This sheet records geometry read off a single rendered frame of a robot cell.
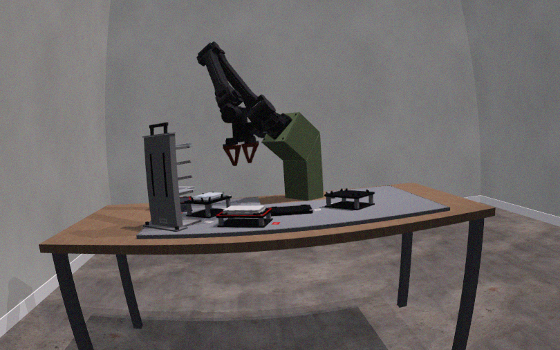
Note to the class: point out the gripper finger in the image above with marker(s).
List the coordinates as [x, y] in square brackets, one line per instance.
[237, 151]
[254, 145]

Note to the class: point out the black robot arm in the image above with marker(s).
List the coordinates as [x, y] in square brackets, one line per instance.
[264, 119]

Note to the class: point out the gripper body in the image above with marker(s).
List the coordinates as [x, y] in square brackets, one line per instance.
[234, 140]

